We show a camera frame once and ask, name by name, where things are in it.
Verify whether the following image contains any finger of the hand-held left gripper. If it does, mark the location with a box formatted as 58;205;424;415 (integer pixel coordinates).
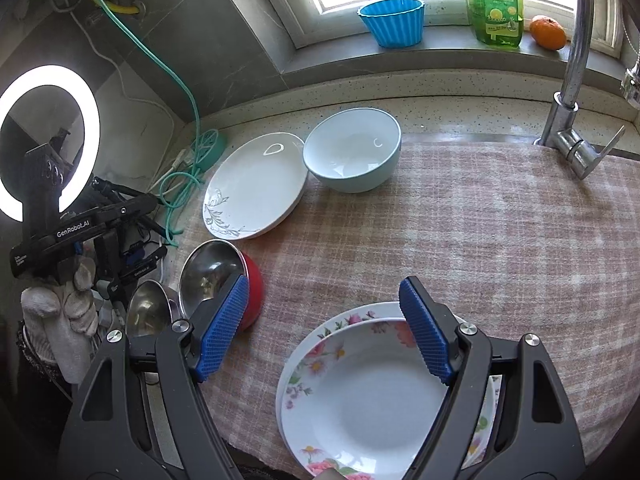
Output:
112;195;162;226

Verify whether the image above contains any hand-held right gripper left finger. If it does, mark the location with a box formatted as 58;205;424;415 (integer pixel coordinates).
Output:
59;274;251;480

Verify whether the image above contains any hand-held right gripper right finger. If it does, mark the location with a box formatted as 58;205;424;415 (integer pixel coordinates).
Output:
398;276;586;480

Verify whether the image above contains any red steel-lined bowl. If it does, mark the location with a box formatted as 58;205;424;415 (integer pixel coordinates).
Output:
178;240;264;332

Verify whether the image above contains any small steel bowl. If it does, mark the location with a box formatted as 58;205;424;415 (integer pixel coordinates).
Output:
125;280;174;339

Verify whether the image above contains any floral deep plate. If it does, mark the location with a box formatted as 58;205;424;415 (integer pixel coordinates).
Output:
279;317;502;479
275;301;468;411

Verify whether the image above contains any white leaf print plate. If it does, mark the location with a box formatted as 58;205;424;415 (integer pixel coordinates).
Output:
202;132;310;240

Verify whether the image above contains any light blue bowl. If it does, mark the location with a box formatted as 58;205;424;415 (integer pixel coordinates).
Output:
302;107;402;194

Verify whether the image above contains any person's left forearm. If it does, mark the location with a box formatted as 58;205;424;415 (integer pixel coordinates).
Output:
15;317;76;401

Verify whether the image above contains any person's left hand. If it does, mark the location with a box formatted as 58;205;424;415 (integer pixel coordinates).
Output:
20;255;101;386

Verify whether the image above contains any black tripod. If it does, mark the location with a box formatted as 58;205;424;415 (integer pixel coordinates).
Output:
92;176;173;248

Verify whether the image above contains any black blue tripod clamp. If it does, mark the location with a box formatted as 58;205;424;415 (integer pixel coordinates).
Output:
119;246;169;278

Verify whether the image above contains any pink plaid cloth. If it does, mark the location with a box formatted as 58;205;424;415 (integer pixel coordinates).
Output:
150;140;640;471

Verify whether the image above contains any blue ribbed plastic cup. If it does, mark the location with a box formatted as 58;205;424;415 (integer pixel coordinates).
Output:
357;0;427;49

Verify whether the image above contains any chrome faucet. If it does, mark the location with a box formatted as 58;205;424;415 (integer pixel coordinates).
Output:
540;0;640;181

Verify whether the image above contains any orange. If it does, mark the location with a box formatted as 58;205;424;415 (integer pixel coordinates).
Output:
530;15;568;51

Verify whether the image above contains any green dish soap bottle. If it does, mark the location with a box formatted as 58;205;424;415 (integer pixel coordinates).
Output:
465;0;524;50

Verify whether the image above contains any teal round hose reel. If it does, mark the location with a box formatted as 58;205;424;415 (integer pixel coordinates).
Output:
197;129;229;171

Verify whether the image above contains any white ring light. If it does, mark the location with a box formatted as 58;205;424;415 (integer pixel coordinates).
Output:
0;64;101;223

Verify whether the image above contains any green hose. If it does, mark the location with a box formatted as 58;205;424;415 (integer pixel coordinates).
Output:
89;0;231;247

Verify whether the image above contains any white cable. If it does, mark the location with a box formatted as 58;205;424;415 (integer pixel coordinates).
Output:
55;0;201;191

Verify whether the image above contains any white window frame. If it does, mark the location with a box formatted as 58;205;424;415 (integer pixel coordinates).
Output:
245;0;640;56

